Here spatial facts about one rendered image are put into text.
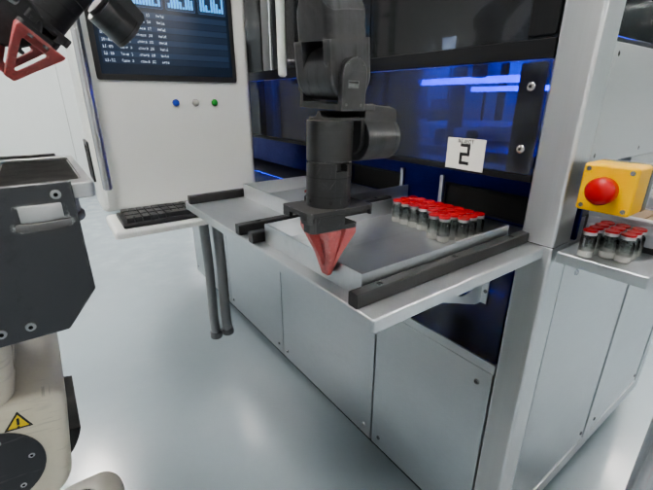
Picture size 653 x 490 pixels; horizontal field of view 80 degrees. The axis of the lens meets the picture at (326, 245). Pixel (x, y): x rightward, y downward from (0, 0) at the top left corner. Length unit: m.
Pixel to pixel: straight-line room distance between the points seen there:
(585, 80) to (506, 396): 0.60
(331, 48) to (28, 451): 0.57
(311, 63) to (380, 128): 0.12
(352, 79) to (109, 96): 0.94
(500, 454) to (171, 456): 1.04
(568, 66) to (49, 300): 0.76
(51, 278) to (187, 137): 0.92
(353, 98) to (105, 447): 1.47
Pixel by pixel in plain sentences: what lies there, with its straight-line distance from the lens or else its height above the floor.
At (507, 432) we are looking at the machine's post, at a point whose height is 0.47.
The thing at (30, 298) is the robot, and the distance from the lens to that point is 0.50.
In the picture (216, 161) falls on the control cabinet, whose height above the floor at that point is 0.92.
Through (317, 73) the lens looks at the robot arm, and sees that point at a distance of 0.47.
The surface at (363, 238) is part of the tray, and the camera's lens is 0.71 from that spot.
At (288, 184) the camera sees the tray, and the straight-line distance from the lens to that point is 1.10.
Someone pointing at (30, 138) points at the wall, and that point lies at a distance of 5.85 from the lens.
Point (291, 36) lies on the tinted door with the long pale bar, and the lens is 1.32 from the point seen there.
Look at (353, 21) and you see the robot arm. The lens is 0.47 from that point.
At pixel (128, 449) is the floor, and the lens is 1.64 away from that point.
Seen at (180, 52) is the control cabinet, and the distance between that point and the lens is 1.34.
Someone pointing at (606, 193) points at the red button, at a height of 1.00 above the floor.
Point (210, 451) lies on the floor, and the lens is 1.54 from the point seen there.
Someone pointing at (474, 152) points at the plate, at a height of 1.03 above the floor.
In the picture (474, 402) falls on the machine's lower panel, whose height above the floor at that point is 0.48.
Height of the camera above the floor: 1.12
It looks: 21 degrees down
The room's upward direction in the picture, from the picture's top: straight up
